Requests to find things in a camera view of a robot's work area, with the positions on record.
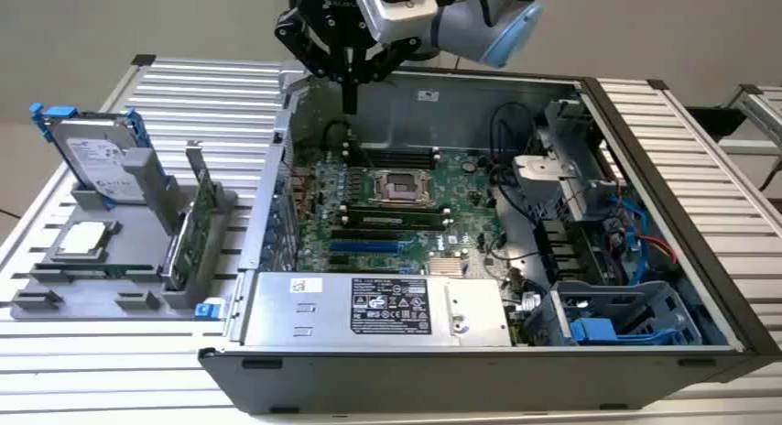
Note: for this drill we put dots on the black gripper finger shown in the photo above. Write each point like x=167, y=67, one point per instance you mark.
x=370, y=74
x=327, y=72

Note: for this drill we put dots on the Nvidia Quadro graphics card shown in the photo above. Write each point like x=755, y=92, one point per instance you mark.
x=202, y=232

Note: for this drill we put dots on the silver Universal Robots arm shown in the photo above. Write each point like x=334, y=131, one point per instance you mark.
x=470, y=26

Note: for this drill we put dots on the CPU socket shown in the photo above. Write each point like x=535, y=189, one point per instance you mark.
x=396, y=185

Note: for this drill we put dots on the green motherboard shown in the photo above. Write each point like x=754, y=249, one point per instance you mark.
x=470, y=214

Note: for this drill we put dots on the metal drive cage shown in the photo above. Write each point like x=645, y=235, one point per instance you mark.
x=543, y=168

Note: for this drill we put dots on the black expansion slot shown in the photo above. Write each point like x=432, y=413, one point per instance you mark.
x=366, y=236

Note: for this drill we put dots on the blue expansion slot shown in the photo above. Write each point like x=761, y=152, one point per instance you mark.
x=366, y=249

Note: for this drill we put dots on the hard disk in blue carrier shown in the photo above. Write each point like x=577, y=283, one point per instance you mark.
x=91, y=155

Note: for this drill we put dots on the silver chipset heatsink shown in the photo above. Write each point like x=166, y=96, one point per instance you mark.
x=447, y=267

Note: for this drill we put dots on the grey plastic parts rack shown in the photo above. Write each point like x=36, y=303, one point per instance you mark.
x=140, y=255

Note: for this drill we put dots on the silver CPU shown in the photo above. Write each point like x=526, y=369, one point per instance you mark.
x=88, y=239

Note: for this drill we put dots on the silver power supply unit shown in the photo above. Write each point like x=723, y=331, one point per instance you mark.
x=330, y=324

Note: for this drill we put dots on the blue plastic case latch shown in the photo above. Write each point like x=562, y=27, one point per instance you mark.
x=207, y=310

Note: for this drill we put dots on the grey-blue plastic disk bay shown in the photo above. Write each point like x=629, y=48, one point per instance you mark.
x=611, y=291

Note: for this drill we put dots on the aluminium side table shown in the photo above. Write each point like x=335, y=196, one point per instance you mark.
x=761, y=106

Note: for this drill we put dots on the black open PC case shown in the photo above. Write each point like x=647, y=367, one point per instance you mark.
x=427, y=384

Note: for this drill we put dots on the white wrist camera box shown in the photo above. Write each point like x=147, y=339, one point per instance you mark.
x=396, y=13

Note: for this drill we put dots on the black metal bracket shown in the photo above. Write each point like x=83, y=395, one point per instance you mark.
x=714, y=120

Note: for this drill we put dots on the blue disk carrier bracket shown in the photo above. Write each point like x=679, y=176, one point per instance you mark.
x=593, y=330

